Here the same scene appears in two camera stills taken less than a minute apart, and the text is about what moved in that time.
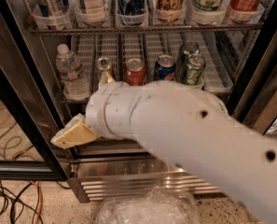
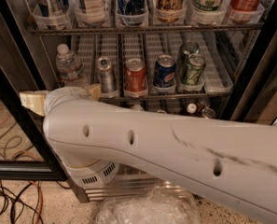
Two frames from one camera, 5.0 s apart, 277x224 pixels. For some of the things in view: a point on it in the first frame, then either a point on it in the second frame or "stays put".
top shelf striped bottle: (50, 6) stays put
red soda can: (135, 72) stays put
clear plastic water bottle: (73, 77) stays put
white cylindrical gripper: (96, 109) to (61, 97)
